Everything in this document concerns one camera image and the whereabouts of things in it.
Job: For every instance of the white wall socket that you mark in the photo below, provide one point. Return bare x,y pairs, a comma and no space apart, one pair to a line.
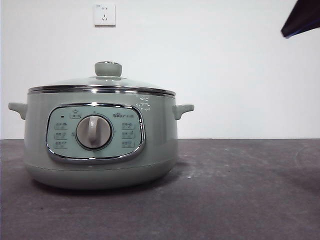
105,15

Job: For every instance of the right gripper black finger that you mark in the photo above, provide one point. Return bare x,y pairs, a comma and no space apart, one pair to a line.
303,18

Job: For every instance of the glass lid with green knob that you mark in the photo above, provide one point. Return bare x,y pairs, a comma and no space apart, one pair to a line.
108,68

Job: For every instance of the pale green electric cooking pot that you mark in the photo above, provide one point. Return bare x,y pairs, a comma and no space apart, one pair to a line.
160,130

